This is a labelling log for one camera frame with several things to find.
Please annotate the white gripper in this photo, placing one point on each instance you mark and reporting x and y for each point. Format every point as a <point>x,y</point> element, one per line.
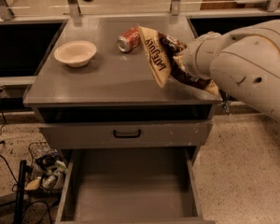
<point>192,58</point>

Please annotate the brown sea salt chip bag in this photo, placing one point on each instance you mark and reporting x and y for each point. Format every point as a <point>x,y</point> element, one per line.
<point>164,55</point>

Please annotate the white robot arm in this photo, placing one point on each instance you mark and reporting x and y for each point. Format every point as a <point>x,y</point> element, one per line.
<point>244,63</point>

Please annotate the grey top drawer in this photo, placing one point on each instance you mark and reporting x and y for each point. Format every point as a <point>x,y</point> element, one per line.
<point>100,134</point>

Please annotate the grey drawer cabinet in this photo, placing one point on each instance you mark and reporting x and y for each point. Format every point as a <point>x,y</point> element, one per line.
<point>116,86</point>

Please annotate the open grey middle drawer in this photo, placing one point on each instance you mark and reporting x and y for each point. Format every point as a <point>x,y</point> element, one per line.
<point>130,186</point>

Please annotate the red soda can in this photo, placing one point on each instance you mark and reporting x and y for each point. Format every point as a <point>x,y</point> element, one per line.
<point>129,40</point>

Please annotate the white paper bowl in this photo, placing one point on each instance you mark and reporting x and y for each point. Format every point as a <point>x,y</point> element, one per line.
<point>75,53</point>

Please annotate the black drawer handle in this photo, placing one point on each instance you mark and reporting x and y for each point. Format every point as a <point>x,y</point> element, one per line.
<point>127,135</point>

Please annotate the wire basket with items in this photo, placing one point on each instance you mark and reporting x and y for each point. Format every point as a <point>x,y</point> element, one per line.
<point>47,169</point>

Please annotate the black stand post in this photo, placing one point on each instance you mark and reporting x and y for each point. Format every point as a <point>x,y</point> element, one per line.
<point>20,194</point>

